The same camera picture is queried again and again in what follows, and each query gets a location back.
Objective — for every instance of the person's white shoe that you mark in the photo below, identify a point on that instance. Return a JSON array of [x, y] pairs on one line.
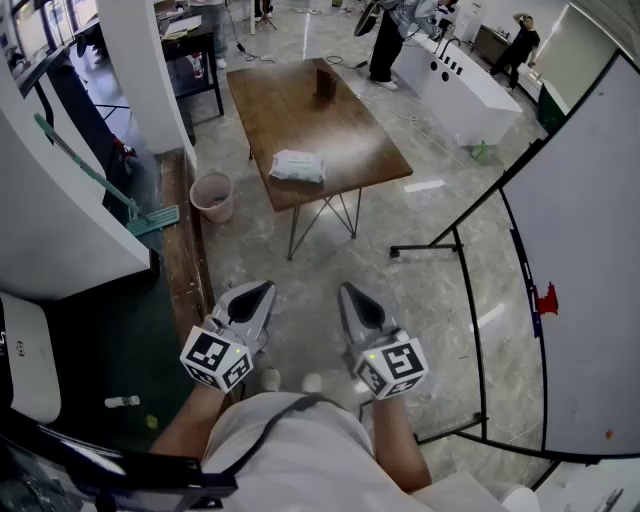
[[270, 380], [311, 382]]

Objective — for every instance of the brown wooden plank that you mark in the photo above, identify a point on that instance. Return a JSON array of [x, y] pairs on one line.
[[187, 260]]

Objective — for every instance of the yellow-green ball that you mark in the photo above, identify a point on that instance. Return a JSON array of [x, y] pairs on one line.
[[151, 422]]

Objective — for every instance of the pink waste basket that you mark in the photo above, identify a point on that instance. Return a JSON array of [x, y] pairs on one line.
[[212, 205]]

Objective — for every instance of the red whiteboard magnet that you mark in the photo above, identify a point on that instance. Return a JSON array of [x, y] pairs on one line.
[[547, 300]]

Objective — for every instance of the brown wooden table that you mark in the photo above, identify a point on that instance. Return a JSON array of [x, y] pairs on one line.
[[310, 130]]

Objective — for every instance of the person's left white shoe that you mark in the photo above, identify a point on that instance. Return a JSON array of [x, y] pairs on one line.
[[270, 380]]

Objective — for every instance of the red and white cans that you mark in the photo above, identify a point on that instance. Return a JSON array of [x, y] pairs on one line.
[[125, 157]]

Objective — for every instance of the person's white shirt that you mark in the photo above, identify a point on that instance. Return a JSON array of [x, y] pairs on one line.
[[300, 460]]

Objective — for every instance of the white partition panel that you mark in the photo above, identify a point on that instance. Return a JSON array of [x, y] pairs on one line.
[[50, 225]]

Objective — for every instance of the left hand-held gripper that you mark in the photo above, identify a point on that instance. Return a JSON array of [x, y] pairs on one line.
[[210, 355]]

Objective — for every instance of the dark green cabinet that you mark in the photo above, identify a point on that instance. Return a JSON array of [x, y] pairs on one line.
[[550, 107]]

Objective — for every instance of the brown cabinet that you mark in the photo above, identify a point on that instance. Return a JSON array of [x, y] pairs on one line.
[[490, 45]]

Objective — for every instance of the white counter with holes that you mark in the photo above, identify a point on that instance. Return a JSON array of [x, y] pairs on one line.
[[465, 95]]

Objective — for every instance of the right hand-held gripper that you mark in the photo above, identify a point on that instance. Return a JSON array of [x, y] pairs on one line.
[[395, 365]]

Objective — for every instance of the person's right white shoe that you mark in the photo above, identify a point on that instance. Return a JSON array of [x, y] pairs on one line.
[[311, 382]]

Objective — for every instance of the small green floor item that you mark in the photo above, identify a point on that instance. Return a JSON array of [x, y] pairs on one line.
[[479, 150]]

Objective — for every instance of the black metal desk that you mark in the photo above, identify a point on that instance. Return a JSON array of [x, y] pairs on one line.
[[195, 40]]

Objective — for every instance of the teal flat mop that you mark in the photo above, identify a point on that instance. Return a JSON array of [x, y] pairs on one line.
[[155, 220]]

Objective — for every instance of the white rounded appliance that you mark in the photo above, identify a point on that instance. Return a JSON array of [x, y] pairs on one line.
[[30, 360]]

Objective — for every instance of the whiteboard on black stand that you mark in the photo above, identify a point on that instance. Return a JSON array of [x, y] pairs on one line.
[[585, 250]]

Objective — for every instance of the person's left forearm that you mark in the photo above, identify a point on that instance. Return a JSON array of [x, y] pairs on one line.
[[185, 425]]

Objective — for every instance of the white wet wipe pack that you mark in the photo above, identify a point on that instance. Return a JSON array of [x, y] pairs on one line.
[[297, 172]]

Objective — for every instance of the black glossy frame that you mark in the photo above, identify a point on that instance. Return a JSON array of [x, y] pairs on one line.
[[100, 480]]

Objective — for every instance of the person's right forearm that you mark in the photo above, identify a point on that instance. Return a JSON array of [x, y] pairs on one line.
[[395, 445]]

